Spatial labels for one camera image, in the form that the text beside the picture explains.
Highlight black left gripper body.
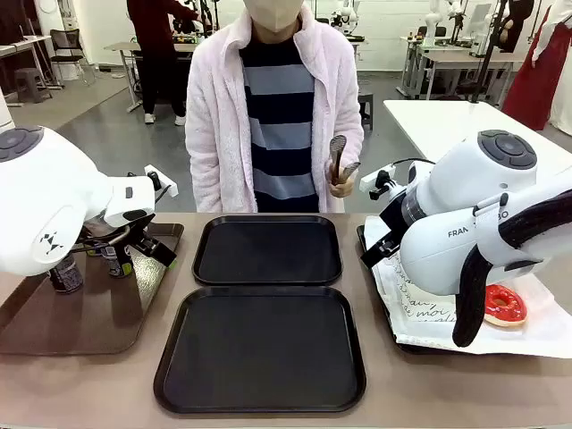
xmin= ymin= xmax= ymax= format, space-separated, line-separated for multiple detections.
xmin=96 ymin=213 xmax=157 ymax=257

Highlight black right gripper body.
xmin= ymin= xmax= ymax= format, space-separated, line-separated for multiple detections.
xmin=378 ymin=188 xmax=411 ymax=240

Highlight printed white donut sleeve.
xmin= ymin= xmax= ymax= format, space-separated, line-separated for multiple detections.
xmin=379 ymin=252 xmax=458 ymax=325

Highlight metal serving tongs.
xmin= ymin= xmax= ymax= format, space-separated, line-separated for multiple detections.
xmin=329 ymin=134 xmax=362 ymax=187

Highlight red glazed donut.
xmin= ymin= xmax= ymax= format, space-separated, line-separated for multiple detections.
xmin=483 ymin=283 xmax=528 ymax=330

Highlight person's left forearm pink sleeve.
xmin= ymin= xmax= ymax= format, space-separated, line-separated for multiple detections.
xmin=328 ymin=102 xmax=366 ymax=191

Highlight person's right forearm pink sleeve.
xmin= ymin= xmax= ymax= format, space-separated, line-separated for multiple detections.
xmin=184 ymin=124 xmax=223 ymax=214

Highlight person's left hand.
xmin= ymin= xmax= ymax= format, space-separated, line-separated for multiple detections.
xmin=330 ymin=175 xmax=358 ymax=198

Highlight black patterned drink can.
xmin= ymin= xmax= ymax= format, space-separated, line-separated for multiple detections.
xmin=47 ymin=254 xmax=85 ymax=294

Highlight brown plastic serving tray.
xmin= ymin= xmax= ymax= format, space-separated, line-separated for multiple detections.
xmin=0 ymin=222 xmax=185 ymax=357

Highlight white background table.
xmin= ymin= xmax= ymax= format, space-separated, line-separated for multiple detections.
xmin=383 ymin=98 xmax=572 ymax=180

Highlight black stool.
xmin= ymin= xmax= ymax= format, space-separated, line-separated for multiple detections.
xmin=357 ymin=91 xmax=374 ymax=130

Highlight person in pink fleece jacket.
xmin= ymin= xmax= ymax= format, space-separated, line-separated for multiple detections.
xmin=184 ymin=0 xmax=366 ymax=214

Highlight beige background work table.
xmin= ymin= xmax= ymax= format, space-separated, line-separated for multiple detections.
xmin=419 ymin=49 xmax=528 ymax=102

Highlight white paper sheet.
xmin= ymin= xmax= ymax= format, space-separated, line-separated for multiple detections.
xmin=364 ymin=214 xmax=572 ymax=359

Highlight grey plastic stool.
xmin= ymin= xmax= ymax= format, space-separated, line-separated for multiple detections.
xmin=13 ymin=67 xmax=54 ymax=105

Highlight background person in dark red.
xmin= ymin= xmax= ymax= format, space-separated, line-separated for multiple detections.
xmin=126 ymin=0 xmax=200 ymax=126

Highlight grey background work table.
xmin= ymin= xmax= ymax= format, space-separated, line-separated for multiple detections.
xmin=103 ymin=41 xmax=198 ymax=113

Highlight black tripod stand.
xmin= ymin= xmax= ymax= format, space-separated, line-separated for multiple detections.
xmin=471 ymin=0 xmax=513 ymax=103

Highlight red dress on mannequin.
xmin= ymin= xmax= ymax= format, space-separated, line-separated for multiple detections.
xmin=500 ymin=0 xmax=572 ymax=131

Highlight black office chair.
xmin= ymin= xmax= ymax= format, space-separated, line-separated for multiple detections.
xmin=48 ymin=29 xmax=97 ymax=88

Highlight white desk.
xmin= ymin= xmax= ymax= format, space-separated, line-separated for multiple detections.
xmin=0 ymin=34 xmax=54 ymax=108

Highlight beige face mask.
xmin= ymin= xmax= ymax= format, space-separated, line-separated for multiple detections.
xmin=243 ymin=0 xmax=301 ymax=32

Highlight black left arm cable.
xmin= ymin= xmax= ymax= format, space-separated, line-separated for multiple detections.
xmin=73 ymin=224 xmax=131 ymax=252

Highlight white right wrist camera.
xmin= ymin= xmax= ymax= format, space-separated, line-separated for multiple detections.
xmin=359 ymin=164 xmax=398 ymax=192

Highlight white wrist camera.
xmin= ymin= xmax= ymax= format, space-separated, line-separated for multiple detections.
xmin=359 ymin=164 xmax=398 ymax=192
xmin=143 ymin=164 xmax=179 ymax=198

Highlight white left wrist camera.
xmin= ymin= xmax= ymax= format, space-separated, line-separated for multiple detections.
xmin=143 ymin=164 xmax=179 ymax=198

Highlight thin black camera cable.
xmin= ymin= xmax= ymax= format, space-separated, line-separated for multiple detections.
xmin=391 ymin=156 xmax=437 ymax=173

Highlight black braided cable sleeve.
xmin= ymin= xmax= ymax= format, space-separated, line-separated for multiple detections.
xmin=451 ymin=189 xmax=572 ymax=349

